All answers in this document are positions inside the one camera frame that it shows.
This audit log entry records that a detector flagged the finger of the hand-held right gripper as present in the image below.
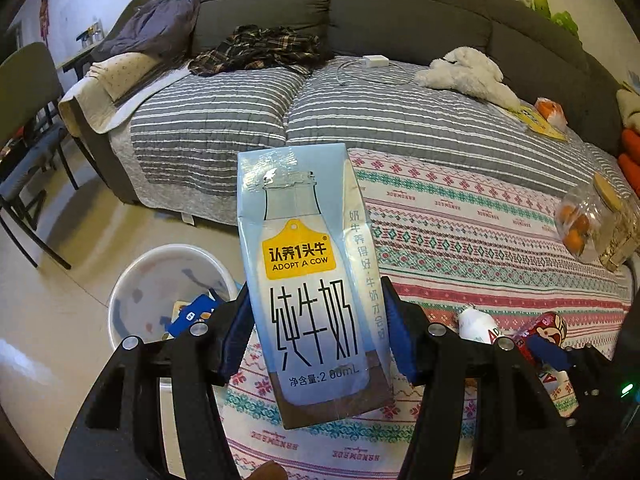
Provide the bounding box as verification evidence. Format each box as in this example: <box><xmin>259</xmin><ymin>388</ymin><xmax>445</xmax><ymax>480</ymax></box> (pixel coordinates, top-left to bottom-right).
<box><xmin>622</xmin><ymin>260</ymin><xmax>640</xmax><ymax>356</ymax></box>
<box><xmin>525</xmin><ymin>335</ymin><xmax>573</xmax><ymax>371</ymax></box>

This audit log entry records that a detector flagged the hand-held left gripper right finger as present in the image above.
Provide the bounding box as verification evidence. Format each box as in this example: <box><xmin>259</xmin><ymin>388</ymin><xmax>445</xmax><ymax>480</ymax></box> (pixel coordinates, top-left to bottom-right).
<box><xmin>380</xmin><ymin>277</ymin><xmax>576</xmax><ymax>480</ymax></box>

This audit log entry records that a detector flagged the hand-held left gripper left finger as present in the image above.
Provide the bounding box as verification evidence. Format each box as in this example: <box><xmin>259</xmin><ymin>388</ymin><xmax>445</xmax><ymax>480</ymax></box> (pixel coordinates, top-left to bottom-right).
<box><xmin>55</xmin><ymin>285</ymin><xmax>253</xmax><ymax>480</ymax></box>

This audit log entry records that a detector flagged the red can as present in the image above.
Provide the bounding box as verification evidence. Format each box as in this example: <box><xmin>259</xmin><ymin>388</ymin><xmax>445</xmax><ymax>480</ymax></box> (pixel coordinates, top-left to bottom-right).
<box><xmin>515</xmin><ymin>311</ymin><xmax>568</xmax><ymax>366</ymax></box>

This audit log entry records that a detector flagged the small blue box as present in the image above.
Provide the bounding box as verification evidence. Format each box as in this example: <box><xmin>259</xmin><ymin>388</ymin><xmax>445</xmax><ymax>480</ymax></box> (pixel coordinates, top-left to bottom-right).
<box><xmin>167</xmin><ymin>292</ymin><xmax>226</xmax><ymax>338</ymax></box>

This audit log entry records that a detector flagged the light blue milk carton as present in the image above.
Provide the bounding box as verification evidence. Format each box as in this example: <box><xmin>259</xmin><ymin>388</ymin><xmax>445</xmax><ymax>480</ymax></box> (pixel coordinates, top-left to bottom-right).
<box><xmin>236</xmin><ymin>142</ymin><xmax>396</xmax><ymax>431</ymax></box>

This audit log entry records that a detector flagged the white trash bin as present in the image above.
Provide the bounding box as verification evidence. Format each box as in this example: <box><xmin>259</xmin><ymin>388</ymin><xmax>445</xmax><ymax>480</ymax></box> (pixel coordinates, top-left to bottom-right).
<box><xmin>107</xmin><ymin>244</ymin><xmax>240</xmax><ymax>401</ymax></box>

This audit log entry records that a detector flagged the person's left hand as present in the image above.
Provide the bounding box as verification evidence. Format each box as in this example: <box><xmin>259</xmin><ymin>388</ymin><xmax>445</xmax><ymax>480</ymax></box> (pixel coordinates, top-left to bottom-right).
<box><xmin>247</xmin><ymin>460</ymin><xmax>296</xmax><ymax>480</ymax></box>

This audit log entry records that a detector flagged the large white plastic bottle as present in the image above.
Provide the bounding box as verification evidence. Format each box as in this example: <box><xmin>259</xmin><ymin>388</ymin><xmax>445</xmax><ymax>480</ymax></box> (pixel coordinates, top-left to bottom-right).
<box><xmin>459</xmin><ymin>306</ymin><xmax>501</xmax><ymax>345</ymax></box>

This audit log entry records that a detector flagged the glass jar with oranges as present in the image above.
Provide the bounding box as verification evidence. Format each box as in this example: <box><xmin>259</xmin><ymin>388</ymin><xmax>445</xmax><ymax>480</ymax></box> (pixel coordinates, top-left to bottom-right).
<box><xmin>555</xmin><ymin>172</ymin><xmax>623</xmax><ymax>263</ymax></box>

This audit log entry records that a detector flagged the patterned tablecloth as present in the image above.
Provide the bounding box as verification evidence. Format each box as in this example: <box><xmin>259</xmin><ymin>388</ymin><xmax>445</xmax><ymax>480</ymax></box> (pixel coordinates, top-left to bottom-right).
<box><xmin>220</xmin><ymin>147</ymin><xmax>633</xmax><ymax>480</ymax></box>

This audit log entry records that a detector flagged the orange cushion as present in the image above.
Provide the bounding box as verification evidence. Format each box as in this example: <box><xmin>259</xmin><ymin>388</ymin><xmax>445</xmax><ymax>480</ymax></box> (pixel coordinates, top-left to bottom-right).
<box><xmin>617</xmin><ymin>152</ymin><xmax>640</xmax><ymax>186</ymax></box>
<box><xmin>620</xmin><ymin>129</ymin><xmax>640</xmax><ymax>161</ymax></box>

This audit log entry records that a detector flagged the beige blanket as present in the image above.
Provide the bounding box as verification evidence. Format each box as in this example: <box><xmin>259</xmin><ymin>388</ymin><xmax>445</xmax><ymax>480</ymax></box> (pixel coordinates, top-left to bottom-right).
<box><xmin>615</xmin><ymin>82</ymin><xmax>640</xmax><ymax>133</ymax></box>

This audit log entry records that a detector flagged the yellow booklet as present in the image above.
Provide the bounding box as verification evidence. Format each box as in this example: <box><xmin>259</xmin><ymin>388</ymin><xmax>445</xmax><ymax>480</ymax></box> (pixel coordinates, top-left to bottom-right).
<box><xmin>510</xmin><ymin>102</ymin><xmax>568</xmax><ymax>141</ymax></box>

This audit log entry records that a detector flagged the orange snack bag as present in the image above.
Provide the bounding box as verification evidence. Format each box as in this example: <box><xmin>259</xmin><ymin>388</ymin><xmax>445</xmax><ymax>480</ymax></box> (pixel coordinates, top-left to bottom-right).
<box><xmin>534</xmin><ymin>97</ymin><xmax>568</xmax><ymax>128</ymax></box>

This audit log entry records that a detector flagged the grey striped sofa cover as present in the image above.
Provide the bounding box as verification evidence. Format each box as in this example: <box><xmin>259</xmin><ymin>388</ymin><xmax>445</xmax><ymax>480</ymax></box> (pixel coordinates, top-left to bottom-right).
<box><xmin>107</xmin><ymin>57</ymin><xmax>640</xmax><ymax>226</ymax></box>

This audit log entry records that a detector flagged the white quilted throw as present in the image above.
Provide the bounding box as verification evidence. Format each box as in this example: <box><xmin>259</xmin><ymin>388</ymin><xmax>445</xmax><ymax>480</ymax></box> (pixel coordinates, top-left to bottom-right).
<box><xmin>57</xmin><ymin>67</ymin><xmax>193</xmax><ymax>136</ymax></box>

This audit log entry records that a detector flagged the white plush dog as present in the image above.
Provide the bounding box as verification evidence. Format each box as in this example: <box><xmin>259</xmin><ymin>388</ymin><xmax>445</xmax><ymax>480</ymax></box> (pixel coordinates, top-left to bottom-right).
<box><xmin>414</xmin><ymin>46</ymin><xmax>521</xmax><ymax>111</ymax></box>

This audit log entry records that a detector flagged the beige pillow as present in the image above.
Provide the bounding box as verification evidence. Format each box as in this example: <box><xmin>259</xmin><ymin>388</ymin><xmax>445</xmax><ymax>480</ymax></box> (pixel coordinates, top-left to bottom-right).
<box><xmin>85</xmin><ymin>51</ymin><xmax>163</xmax><ymax>106</ymax></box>

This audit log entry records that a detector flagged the dark plaid shirt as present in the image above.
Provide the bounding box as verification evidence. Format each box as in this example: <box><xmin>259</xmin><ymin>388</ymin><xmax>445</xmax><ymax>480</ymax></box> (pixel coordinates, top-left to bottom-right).
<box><xmin>187</xmin><ymin>25</ymin><xmax>323</xmax><ymax>77</ymax></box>

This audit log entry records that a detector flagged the small desk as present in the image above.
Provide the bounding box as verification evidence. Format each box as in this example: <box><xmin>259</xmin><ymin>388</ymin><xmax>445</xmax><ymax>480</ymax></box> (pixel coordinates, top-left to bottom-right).
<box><xmin>55</xmin><ymin>42</ymin><xmax>101</xmax><ymax>83</ymax></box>

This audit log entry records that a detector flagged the purple jacket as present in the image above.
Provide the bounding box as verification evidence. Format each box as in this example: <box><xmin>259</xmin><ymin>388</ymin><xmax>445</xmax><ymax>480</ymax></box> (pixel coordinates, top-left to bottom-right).
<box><xmin>90</xmin><ymin>0</ymin><xmax>201</xmax><ymax>63</ymax></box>

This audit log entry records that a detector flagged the grey sofa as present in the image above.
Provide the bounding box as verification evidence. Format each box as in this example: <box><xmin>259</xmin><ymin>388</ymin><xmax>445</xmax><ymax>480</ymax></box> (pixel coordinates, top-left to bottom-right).
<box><xmin>65</xmin><ymin>0</ymin><xmax>640</xmax><ymax>221</ymax></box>

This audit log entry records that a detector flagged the clear plastic bottle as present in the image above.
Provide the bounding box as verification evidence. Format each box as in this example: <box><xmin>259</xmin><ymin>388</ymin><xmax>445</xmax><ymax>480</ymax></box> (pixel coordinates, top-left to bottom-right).
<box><xmin>75</xmin><ymin>17</ymin><xmax>106</xmax><ymax>50</ymax></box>

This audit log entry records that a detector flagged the white charger cable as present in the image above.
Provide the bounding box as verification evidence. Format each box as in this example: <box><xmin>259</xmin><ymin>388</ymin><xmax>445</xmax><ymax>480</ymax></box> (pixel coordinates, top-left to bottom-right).
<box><xmin>336</xmin><ymin>59</ymin><xmax>418</xmax><ymax>86</ymax></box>

